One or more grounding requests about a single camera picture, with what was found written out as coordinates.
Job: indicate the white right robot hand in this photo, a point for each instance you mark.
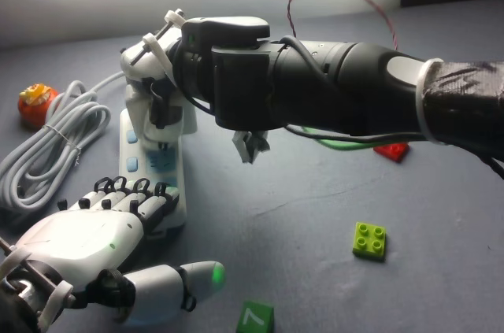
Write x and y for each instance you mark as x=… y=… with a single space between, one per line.
x=143 y=59

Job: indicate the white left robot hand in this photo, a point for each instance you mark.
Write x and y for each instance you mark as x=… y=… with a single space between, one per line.
x=78 y=242

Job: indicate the white charger block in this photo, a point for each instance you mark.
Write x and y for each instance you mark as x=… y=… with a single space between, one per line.
x=188 y=118

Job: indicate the white power strip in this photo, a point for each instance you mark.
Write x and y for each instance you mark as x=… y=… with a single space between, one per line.
x=159 y=161

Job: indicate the orange toy figure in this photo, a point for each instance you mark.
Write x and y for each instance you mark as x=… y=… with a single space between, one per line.
x=35 y=108

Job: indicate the green number cube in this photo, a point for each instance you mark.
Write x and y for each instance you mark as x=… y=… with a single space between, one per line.
x=256 y=317

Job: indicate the grey table cloth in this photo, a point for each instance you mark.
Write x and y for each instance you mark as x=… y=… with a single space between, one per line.
x=295 y=199

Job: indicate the red toy brick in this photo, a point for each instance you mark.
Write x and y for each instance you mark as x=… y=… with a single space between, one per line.
x=393 y=152

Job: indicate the white zip tie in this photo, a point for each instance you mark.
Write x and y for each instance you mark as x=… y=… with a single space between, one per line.
x=420 y=104

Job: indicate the lime green toy brick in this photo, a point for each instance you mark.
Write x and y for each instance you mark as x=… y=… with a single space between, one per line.
x=369 y=242

